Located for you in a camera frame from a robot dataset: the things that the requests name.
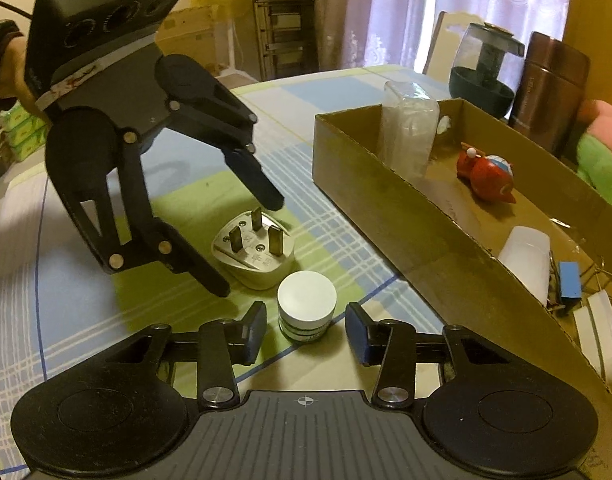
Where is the wooden chair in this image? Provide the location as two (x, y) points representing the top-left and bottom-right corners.
(423, 11), (484, 82)

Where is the pink star plush toy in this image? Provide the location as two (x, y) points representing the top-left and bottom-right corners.
(577, 100), (612, 205)

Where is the black camera box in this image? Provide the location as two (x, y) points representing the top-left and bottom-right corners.
(25, 0), (178, 96)

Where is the red toy figure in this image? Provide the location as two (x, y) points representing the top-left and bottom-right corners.
(455, 143), (516, 204)

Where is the brown metal thermos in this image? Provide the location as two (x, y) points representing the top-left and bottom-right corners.
(508, 32), (591, 155)

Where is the cardboard carton background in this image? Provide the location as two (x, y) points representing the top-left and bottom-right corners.
(155, 6), (230, 75)

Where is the white oblong plastic device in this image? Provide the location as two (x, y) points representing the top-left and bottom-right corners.
(498, 226), (551, 307)

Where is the dark shelf unit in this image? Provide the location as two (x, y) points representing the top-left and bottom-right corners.
(251, 0), (319, 80)

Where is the metal wire rack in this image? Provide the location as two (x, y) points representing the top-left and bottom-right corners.
(550, 218), (612, 296)

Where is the left hand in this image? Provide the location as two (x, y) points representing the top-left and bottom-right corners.
(0, 20), (50, 124)

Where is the blue binder clip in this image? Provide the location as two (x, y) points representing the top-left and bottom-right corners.
(552, 261), (582, 312)

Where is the glass jar dark base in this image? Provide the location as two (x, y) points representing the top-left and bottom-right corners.
(449, 23), (525, 119)

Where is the brown cardboard box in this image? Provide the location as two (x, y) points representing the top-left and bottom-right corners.
(312, 97), (612, 411)

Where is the white UK plug adapter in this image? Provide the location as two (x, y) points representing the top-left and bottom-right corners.
(211, 207), (295, 290)

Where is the clear plastic swab container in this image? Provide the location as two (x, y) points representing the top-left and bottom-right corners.
(377, 81), (440, 182)

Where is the lilac curtain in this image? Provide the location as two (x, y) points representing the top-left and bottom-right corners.
(315, 0), (569, 70)

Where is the checked tablecloth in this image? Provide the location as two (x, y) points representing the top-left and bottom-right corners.
(0, 65), (448, 479)

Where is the white rectangular lidded case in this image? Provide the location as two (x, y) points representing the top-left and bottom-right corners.
(574, 289), (612, 392)

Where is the small white lidded jar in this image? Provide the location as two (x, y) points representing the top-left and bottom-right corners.
(277, 270), (337, 344)

